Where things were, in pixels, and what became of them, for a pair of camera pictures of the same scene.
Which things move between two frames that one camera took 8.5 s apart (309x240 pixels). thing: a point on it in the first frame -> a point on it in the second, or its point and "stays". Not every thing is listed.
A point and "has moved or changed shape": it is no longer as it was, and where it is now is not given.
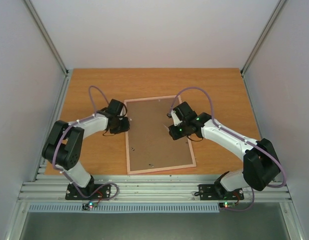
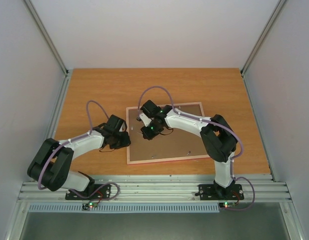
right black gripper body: x=175 y=130 -> x=146 y=132
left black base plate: x=92 y=192 stays
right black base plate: x=209 y=192 stays
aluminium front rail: x=146 y=189 stays
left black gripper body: x=112 y=129 -> x=114 y=145
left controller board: x=90 y=204 stays
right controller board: x=227 y=205 stays
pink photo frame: x=149 y=147 has moved or changed shape
